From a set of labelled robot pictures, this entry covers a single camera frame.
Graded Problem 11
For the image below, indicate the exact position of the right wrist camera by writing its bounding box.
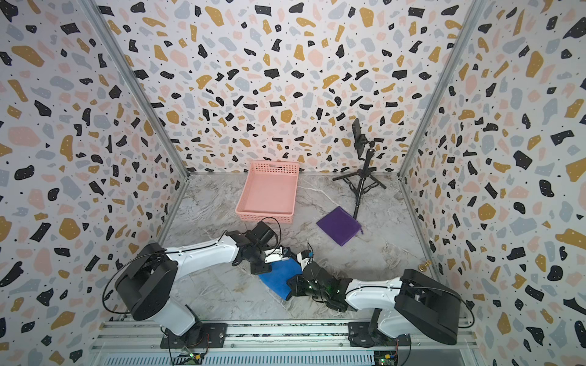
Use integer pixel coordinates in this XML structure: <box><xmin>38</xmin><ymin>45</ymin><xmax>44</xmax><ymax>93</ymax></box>
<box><xmin>296</xmin><ymin>249</ymin><xmax>314</xmax><ymax>271</ymax></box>

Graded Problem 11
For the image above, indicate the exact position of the small brass knob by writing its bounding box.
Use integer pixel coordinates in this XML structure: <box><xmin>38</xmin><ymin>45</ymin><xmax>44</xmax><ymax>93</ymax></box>
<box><xmin>418</xmin><ymin>260</ymin><xmax>432</xmax><ymax>272</ymax></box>

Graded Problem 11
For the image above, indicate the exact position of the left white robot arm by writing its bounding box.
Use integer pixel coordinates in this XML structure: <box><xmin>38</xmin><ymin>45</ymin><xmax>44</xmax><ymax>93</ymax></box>
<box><xmin>114</xmin><ymin>221</ymin><xmax>291</xmax><ymax>337</ymax></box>

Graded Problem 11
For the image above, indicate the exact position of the right green circuit board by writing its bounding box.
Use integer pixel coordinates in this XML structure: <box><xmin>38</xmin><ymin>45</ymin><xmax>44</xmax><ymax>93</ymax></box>
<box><xmin>373</xmin><ymin>351</ymin><xmax>398</xmax><ymax>366</ymax></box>

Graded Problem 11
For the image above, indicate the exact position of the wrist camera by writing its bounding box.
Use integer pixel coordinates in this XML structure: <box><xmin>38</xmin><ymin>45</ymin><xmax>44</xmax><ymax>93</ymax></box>
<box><xmin>265</xmin><ymin>246</ymin><xmax>291</xmax><ymax>263</ymax></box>
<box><xmin>296</xmin><ymin>249</ymin><xmax>314</xmax><ymax>271</ymax></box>

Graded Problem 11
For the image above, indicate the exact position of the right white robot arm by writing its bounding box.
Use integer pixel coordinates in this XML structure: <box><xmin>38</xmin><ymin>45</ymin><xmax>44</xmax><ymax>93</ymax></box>
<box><xmin>286</xmin><ymin>262</ymin><xmax>464</xmax><ymax>346</ymax></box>

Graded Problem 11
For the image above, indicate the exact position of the green circuit board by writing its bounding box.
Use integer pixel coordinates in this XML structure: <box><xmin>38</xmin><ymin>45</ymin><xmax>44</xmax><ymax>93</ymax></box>
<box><xmin>179</xmin><ymin>352</ymin><xmax>205</xmax><ymax>365</ymax></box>
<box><xmin>373</xmin><ymin>351</ymin><xmax>398</xmax><ymax>366</ymax></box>

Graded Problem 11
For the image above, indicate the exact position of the pink plastic basket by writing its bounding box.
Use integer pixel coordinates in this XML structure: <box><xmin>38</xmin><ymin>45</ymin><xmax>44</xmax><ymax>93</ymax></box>
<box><xmin>235</xmin><ymin>160</ymin><xmax>300</xmax><ymax>224</ymax></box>

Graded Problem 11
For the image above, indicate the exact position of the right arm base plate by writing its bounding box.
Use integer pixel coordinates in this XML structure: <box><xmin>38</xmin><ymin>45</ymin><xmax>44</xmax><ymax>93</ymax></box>
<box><xmin>348</xmin><ymin>322</ymin><xmax>411</xmax><ymax>349</ymax></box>

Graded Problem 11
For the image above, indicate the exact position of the left green circuit board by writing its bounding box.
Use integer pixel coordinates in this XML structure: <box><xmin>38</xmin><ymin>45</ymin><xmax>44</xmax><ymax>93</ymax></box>
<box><xmin>179</xmin><ymin>352</ymin><xmax>205</xmax><ymax>365</ymax></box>

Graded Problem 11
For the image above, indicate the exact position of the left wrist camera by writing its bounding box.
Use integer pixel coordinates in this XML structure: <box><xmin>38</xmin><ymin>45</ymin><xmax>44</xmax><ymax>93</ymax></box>
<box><xmin>265</xmin><ymin>246</ymin><xmax>291</xmax><ymax>263</ymax></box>

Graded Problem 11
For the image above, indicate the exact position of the grey and blue dishcloth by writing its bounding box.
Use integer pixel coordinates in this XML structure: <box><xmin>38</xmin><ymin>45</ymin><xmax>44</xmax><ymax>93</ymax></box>
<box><xmin>259</xmin><ymin>259</ymin><xmax>302</xmax><ymax>300</ymax></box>

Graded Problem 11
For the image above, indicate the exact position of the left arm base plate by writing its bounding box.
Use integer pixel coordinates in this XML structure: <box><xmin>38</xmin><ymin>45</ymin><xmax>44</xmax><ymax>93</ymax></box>
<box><xmin>160</xmin><ymin>323</ymin><xmax>228</xmax><ymax>349</ymax></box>

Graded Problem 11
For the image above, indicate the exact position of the black tripod with phone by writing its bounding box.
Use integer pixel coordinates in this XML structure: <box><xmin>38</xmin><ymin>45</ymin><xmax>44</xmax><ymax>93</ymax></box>
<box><xmin>333</xmin><ymin>118</ymin><xmax>387</xmax><ymax>220</ymax></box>

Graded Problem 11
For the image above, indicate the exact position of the aluminium mounting rail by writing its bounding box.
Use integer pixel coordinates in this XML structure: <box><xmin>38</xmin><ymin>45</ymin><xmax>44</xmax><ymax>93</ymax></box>
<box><xmin>89</xmin><ymin>319</ymin><xmax>484</xmax><ymax>365</ymax></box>

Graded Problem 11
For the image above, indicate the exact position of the purple square dishcloth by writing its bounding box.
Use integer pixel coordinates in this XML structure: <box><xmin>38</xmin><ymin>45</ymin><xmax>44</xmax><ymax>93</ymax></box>
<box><xmin>317</xmin><ymin>207</ymin><xmax>362</xmax><ymax>246</ymax></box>

